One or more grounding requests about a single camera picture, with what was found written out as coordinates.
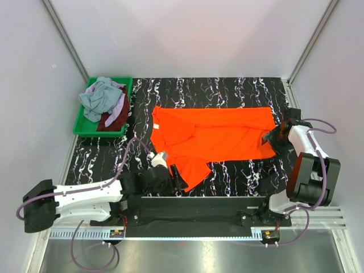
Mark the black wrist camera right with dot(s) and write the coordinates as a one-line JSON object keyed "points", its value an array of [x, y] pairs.
{"points": [[292, 117]]}

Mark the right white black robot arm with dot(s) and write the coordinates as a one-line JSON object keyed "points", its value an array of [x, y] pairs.
{"points": [[314, 176]]}

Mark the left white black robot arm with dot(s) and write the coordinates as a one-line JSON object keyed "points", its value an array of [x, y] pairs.
{"points": [[101, 204]]}

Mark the dark red t shirt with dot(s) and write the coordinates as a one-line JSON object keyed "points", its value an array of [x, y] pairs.
{"points": [[119, 116]]}

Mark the lilac t shirt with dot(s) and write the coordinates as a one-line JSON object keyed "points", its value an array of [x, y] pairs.
{"points": [[116, 109]]}

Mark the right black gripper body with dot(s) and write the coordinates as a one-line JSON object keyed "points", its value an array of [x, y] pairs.
{"points": [[286, 145]]}

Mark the white slotted cable duct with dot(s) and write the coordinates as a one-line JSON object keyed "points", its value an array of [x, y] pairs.
{"points": [[111, 235]]}

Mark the orange t shirt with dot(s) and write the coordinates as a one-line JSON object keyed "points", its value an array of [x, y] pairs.
{"points": [[192, 138]]}

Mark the grey-blue t shirt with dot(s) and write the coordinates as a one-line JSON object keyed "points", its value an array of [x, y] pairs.
{"points": [[99, 98]]}

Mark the aluminium corner post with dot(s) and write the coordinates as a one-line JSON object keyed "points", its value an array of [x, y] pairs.
{"points": [[326, 16], [62, 32]]}

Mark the right aluminium corner post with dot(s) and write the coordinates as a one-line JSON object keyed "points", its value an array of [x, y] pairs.
{"points": [[326, 16]]}

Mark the green plastic tray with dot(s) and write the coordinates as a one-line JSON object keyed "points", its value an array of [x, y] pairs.
{"points": [[85, 128]]}

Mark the left aluminium corner post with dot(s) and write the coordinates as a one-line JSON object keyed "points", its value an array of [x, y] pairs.
{"points": [[62, 32]]}

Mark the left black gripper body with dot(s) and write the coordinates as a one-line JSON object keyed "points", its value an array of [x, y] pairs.
{"points": [[166, 187]]}

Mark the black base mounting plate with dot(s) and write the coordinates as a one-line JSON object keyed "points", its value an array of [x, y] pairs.
{"points": [[221, 229]]}

